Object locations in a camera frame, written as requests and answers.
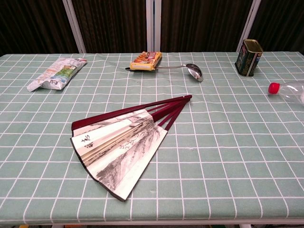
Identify folding paper fan dark-red ribs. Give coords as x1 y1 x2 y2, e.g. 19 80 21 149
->
69 95 193 202

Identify yellow orange noodle packet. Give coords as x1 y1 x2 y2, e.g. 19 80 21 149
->
129 51 163 71

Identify stainless steel ladle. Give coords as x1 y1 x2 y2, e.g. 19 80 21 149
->
125 63 204 83

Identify green white checked tablecloth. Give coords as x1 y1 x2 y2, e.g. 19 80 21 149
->
0 51 304 226

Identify white crumpled snack bag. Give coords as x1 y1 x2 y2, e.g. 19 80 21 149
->
26 56 88 93

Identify dark green tin can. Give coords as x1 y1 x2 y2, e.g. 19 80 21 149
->
234 38 264 77

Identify clear plastic bottle red cap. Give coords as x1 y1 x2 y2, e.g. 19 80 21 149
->
268 81 304 105

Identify white metal frame post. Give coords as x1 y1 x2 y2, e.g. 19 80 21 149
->
145 0 162 53
62 0 87 54
236 0 262 52

